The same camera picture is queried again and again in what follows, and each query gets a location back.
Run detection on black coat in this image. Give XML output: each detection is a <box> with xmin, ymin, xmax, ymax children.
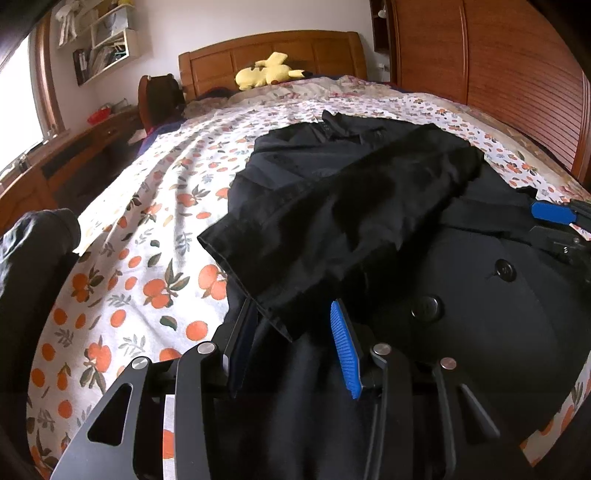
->
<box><xmin>198</xmin><ymin>113</ymin><xmax>590</xmax><ymax>479</ymax></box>

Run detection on orange floral bed sheet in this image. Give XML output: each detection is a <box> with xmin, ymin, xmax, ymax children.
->
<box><xmin>25</xmin><ymin>91</ymin><xmax>591</xmax><ymax>480</ymax></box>

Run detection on wooden slatted wardrobe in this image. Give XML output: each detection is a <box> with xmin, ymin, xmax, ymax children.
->
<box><xmin>378</xmin><ymin>1</ymin><xmax>590</xmax><ymax>187</ymax></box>

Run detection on wooden desk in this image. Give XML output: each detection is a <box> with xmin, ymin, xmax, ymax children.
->
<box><xmin>1</xmin><ymin>106</ymin><xmax>139</xmax><ymax>231</ymax></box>

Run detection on pink floral quilt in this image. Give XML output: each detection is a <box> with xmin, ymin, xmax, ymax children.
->
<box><xmin>183</xmin><ymin>76</ymin><xmax>590</xmax><ymax>202</ymax></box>

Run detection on dark backpack on chair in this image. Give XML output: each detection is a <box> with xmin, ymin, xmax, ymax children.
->
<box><xmin>138</xmin><ymin>74</ymin><xmax>185</xmax><ymax>135</ymax></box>

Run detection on wooden headboard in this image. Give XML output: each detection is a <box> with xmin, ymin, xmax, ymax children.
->
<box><xmin>177</xmin><ymin>29</ymin><xmax>369</xmax><ymax>103</ymax></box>

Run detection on red bowl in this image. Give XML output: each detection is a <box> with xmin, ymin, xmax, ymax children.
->
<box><xmin>87</xmin><ymin>106</ymin><xmax>112</xmax><ymax>126</ymax></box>

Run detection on yellow plush toy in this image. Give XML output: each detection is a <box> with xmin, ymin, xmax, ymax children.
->
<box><xmin>235</xmin><ymin>52</ymin><xmax>312</xmax><ymax>91</ymax></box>

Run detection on window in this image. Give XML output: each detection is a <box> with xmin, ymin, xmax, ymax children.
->
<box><xmin>1</xmin><ymin>14</ymin><xmax>64</xmax><ymax>176</ymax></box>

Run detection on white hanging plush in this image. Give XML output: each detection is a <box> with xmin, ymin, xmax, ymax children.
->
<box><xmin>55</xmin><ymin>0</ymin><xmax>81</xmax><ymax>47</ymax></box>

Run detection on white wall shelf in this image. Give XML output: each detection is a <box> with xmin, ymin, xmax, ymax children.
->
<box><xmin>58</xmin><ymin>0</ymin><xmax>140</xmax><ymax>86</ymax></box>

